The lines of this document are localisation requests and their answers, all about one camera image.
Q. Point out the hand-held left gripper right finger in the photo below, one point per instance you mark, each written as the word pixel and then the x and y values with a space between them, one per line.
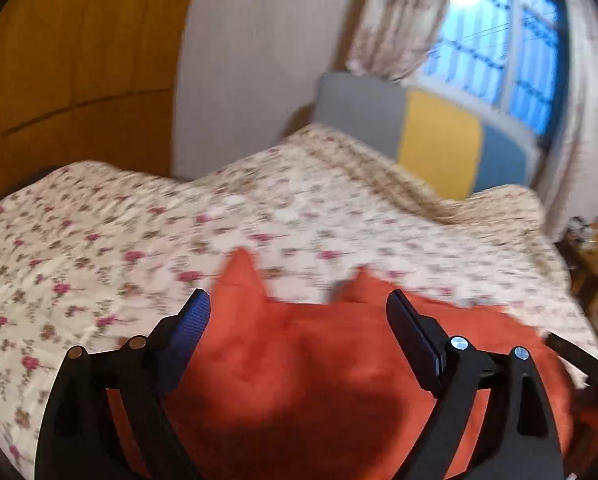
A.
pixel 416 340

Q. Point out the wooden nightstand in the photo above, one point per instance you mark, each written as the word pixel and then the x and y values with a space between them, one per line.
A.
pixel 594 270

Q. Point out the grey yellow blue headboard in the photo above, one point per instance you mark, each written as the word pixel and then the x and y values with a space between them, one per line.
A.
pixel 439 135

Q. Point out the floral quilt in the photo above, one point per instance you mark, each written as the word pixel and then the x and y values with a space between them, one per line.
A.
pixel 179 210

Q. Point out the wooden wardrobe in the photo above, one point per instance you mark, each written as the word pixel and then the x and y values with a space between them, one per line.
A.
pixel 79 60

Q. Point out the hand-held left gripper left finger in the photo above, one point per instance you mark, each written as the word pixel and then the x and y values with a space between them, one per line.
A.
pixel 189 330

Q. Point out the barred window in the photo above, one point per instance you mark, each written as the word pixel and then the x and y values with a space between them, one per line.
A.
pixel 509 50

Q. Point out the floral curtain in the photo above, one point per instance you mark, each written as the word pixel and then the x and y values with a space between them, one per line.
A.
pixel 399 20
pixel 589 110

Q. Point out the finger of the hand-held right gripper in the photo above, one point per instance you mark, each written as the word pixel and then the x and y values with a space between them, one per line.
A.
pixel 576 357

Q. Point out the orange puffer jacket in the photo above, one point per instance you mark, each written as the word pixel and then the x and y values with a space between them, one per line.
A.
pixel 299 370

